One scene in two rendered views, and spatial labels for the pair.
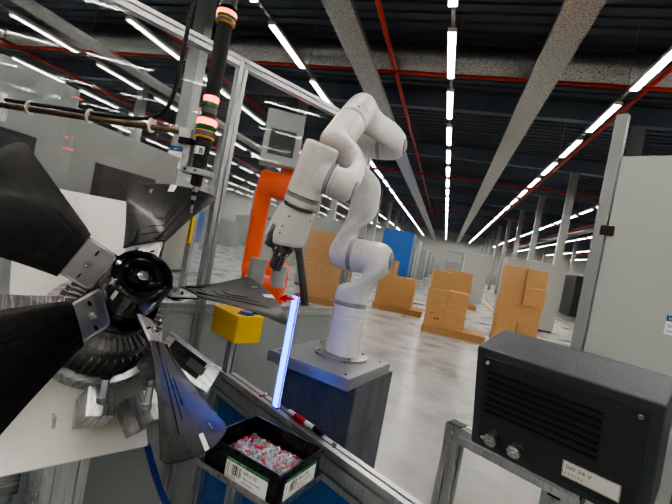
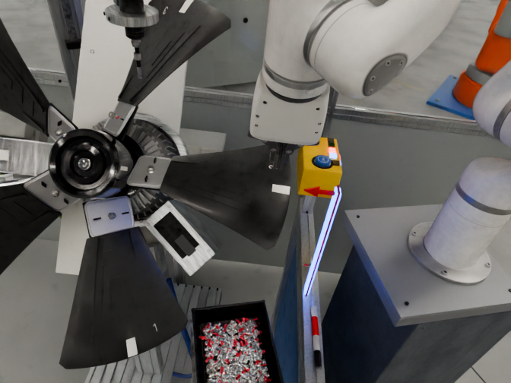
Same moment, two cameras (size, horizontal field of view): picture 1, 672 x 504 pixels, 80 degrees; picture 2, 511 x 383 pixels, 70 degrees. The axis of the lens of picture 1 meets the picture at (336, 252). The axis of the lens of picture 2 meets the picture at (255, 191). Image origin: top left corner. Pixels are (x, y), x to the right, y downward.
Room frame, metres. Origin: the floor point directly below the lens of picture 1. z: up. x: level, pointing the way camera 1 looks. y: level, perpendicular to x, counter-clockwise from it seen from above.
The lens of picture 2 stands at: (0.66, -0.17, 1.61)
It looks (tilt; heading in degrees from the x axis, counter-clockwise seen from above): 41 degrees down; 44
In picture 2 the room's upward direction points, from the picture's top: 7 degrees clockwise
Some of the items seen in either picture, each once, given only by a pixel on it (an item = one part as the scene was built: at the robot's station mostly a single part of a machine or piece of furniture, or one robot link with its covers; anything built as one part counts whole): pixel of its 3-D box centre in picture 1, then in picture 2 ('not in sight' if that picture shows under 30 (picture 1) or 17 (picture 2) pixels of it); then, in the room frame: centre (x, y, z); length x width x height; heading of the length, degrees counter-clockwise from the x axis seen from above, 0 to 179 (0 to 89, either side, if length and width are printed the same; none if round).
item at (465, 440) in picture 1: (508, 457); not in sight; (0.70, -0.37, 1.04); 0.24 x 0.03 x 0.03; 45
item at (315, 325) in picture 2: (305, 422); (315, 335); (1.08, 0.00, 0.87); 0.14 x 0.01 x 0.01; 46
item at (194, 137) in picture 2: not in sight; (171, 148); (1.21, 0.80, 0.85); 0.36 x 0.24 x 0.03; 135
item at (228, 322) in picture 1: (236, 325); (317, 167); (1.36, 0.29, 1.02); 0.16 x 0.10 x 0.11; 45
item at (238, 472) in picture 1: (264, 456); (235, 358); (0.92, 0.08, 0.85); 0.22 x 0.17 x 0.07; 60
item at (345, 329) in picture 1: (345, 330); (464, 226); (1.44, -0.08, 1.06); 0.19 x 0.19 x 0.18
